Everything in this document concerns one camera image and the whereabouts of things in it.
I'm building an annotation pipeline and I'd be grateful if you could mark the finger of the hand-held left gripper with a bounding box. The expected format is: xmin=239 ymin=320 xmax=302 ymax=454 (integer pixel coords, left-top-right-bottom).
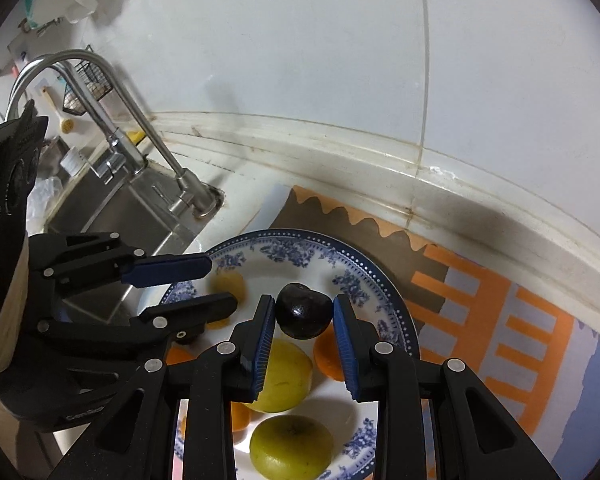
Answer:
xmin=37 ymin=292 xmax=238 ymax=357
xmin=27 ymin=231 xmax=212 ymax=301

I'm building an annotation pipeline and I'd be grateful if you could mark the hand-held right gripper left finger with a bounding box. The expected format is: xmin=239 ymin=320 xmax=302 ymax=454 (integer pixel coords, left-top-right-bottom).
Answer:
xmin=45 ymin=294 xmax=277 ymax=480

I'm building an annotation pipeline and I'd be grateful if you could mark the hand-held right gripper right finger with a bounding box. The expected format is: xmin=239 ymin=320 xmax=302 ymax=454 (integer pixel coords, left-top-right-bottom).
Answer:
xmin=332 ymin=294 xmax=563 ymax=480

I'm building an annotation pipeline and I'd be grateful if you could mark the orange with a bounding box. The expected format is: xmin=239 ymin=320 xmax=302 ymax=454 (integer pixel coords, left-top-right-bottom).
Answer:
xmin=313 ymin=332 xmax=351 ymax=381
xmin=230 ymin=401 xmax=253 ymax=433

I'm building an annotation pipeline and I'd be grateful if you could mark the large yellow pear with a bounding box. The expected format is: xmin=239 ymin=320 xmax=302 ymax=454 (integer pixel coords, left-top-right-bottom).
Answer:
xmin=230 ymin=337 xmax=314 ymax=414

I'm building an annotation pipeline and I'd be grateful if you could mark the speckled yellow pear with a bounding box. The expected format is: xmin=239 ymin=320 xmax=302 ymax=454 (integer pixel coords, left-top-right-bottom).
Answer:
xmin=211 ymin=270 xmax=247 ymax=306

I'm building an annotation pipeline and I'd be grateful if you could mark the dark purple plum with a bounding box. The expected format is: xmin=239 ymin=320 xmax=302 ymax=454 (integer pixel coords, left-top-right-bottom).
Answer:
xmin=275 ymin=283 xmax=332 ymax=339

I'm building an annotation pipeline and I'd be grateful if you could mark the blue and white plate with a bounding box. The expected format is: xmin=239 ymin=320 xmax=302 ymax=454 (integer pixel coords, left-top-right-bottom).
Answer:
xmin=160 ymin=229 xmax=421 ymax=480

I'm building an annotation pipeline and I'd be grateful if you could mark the clear plastic bag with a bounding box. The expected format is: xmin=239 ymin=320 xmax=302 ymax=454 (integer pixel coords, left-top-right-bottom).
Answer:
xmin=27 ymin=177 xmax=63 ymax=221

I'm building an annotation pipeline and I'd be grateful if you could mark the steel faucet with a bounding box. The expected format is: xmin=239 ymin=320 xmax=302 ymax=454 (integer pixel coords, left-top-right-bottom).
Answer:
xmin=5 ymin=49 xmax=224 ymax=220

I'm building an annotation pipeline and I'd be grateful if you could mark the steel sink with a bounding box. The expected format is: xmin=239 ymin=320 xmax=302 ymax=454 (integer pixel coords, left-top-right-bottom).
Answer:
xmin=27 ymin=157 xmax=216 ymax=331

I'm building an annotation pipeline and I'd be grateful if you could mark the green apple on plate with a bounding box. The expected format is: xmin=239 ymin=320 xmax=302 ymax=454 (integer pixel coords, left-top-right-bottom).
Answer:
xmin=249 ymin=414 xmax=335 ymax=480

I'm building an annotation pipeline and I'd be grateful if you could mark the patterned table mat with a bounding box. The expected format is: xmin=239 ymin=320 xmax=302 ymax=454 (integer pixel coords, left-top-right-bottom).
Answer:
xmin=172 ymin=185 xmax=600 ymax=480

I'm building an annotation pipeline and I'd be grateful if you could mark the white plastic bag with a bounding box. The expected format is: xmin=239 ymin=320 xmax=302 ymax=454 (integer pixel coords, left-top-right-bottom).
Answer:
xmin=62 ymin=0 xmax=126 ymax=23

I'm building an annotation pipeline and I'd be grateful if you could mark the wooden handled brush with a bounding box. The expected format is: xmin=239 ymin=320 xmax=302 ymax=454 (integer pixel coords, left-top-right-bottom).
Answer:
xmin=40 ymin=87 xmax=76 ymax=134

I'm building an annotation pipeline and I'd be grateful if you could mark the black wire basket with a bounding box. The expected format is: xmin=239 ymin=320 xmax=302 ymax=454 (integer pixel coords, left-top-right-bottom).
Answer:
xmin=60 ymin=60 xmax=116 ymax=116

